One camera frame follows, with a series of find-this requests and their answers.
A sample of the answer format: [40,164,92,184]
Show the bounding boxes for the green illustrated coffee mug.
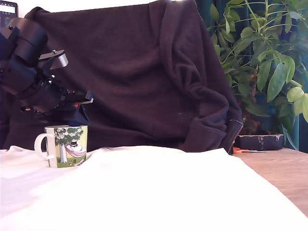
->
[34,124,89,168]

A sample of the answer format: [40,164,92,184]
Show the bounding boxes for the dark draped jacket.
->
[0,0,244,156]

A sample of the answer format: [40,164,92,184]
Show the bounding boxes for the white table cloth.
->
[0,145,308,231]

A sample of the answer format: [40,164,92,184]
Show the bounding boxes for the black computer monitor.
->
[0,0,19,34]

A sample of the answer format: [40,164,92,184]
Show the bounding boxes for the dark rectangular planter box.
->
[236,134,285,152]

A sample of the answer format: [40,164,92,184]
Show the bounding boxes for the green leafy houseplant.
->
[207,0,308,150]

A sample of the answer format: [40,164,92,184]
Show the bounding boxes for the orange handled scissors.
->
[232,147,269,155]

